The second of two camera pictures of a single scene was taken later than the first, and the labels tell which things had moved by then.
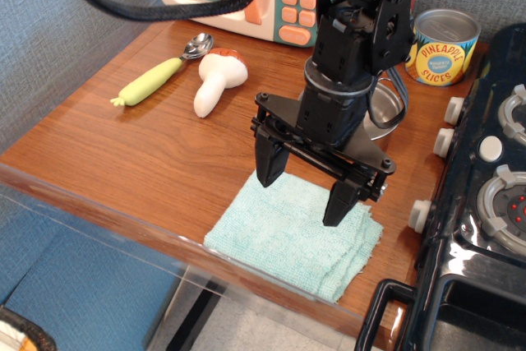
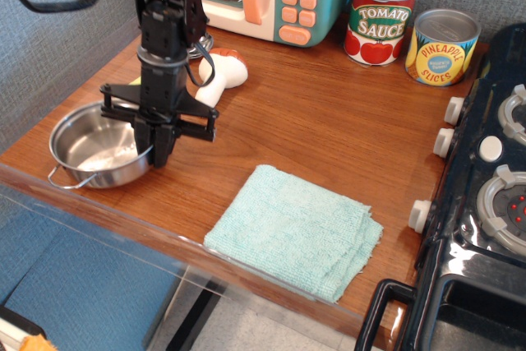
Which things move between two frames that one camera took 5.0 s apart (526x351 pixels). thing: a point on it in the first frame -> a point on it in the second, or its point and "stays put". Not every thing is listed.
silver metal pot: x=384 y=112 -> x=95 y=150
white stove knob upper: x=453 y=110 stays put
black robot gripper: x=324 y=130 -> x=162 y=99
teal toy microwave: x=286 y=11 stays put
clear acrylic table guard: x=81 y=272 stays put
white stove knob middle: x=443 y=141 stays put
